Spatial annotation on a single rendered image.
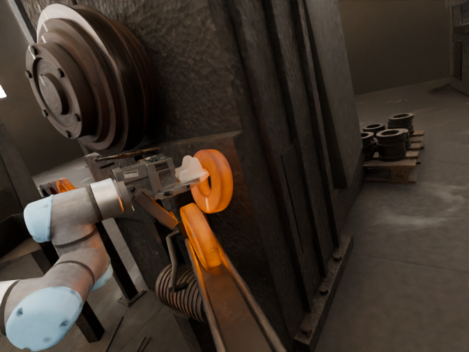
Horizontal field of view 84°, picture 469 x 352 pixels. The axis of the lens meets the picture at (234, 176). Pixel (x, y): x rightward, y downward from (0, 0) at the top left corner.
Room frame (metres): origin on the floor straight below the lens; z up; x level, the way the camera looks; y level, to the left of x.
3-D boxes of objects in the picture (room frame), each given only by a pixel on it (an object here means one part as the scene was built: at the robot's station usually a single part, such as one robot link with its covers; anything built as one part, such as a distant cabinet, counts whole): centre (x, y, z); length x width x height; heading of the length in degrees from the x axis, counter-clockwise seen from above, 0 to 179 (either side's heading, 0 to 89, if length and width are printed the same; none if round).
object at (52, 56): (0.88, 0.44, 1.11); 0.28 x 0.06 x 0.28; 49
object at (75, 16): (0.96, 0.38, 1.11); 0.47 x 0.06 x 0.47; 49
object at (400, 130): (2.31, -1.06, 0.22); 1.20 x 0.81 x 0.44; 47
